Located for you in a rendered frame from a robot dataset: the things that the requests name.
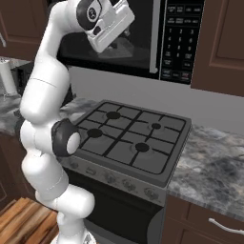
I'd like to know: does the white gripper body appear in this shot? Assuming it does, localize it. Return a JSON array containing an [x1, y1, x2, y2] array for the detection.
[[87, 0, 136, 54]]

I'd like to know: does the black microwave door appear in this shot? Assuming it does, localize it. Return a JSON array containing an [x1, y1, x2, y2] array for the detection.
[[56, 0, 160, 78]]

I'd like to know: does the black microwave oven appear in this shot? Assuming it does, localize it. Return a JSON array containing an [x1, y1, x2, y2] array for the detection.
[[47, 0, 206, 86]]

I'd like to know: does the black oven door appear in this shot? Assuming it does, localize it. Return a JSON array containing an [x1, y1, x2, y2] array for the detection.
[[67, 171, 167, 244]]

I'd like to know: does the grey stove with hob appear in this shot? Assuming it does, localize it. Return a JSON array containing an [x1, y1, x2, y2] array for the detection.
[[57, 99, 193, 244]]

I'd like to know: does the white cylinder container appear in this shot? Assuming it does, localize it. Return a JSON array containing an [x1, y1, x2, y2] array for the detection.
[[0, 58, 17, 96]]

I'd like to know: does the brown base cupboard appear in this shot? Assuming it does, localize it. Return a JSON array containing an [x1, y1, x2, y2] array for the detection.
[[0, 132, 36, 212]]

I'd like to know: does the brown drawer front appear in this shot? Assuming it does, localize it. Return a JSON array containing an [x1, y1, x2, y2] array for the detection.
[[162, 193, 244, 244]]

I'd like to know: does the silver microwave door handle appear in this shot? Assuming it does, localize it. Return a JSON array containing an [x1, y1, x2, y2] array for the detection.
[[150, 0, 161, 74]]

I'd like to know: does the brown wall cupboard door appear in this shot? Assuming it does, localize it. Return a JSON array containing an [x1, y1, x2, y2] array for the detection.
[[190, 0, 244, 98], [0, 0, 51, 62]]

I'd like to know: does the silver cupboard handle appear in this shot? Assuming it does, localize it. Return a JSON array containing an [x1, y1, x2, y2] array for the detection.
[[0, 31, 8, 49]]

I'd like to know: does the white drawer handle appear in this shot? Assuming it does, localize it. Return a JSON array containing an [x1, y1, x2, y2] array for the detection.
[[208, 217, 244, 236]]

